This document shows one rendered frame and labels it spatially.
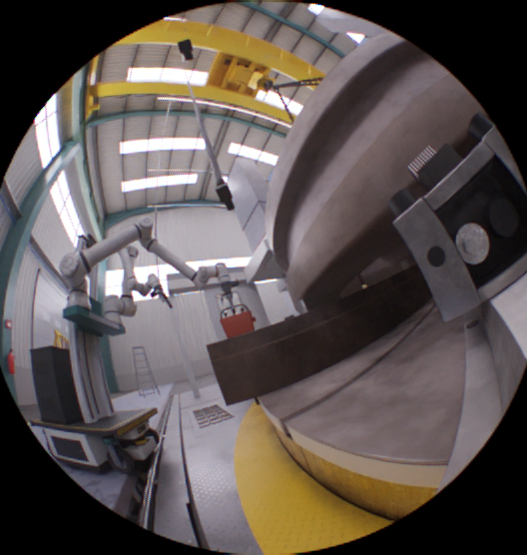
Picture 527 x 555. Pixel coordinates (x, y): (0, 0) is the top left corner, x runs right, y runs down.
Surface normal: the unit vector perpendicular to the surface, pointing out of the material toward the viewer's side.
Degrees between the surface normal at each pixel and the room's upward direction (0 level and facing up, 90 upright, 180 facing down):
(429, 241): 90
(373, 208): 90
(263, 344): 90
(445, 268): 90
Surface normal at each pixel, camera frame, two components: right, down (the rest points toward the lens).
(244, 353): 0.10, -0.40
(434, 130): -0.80, 0.06
